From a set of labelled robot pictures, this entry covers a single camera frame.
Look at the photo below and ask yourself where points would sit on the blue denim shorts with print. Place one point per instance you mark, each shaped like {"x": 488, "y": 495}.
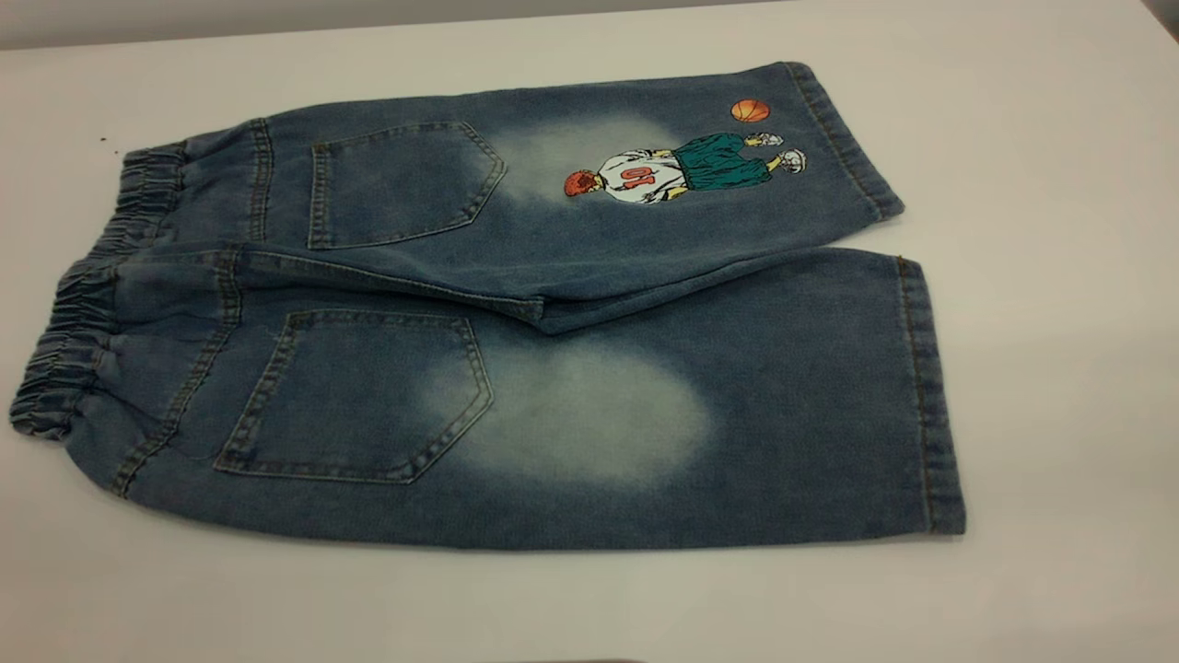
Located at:
{"x": 589, "y": 424}

